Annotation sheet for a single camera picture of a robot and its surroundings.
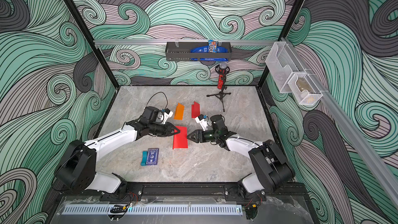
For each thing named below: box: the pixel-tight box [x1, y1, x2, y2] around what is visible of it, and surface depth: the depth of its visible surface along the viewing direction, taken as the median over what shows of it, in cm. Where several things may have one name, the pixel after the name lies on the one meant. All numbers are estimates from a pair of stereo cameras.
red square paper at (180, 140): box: [172, 126, 189, 150], surface depth 83 cm
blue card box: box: [145, 147, 160, 166], surface depth 85 cm
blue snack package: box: [190, 39, 229, 54], surface depth 94 cm
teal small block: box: [140, 150, 148, 167], surface depth 85 cm
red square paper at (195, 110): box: [191, 101, 201, 119], surface depth 108 cm
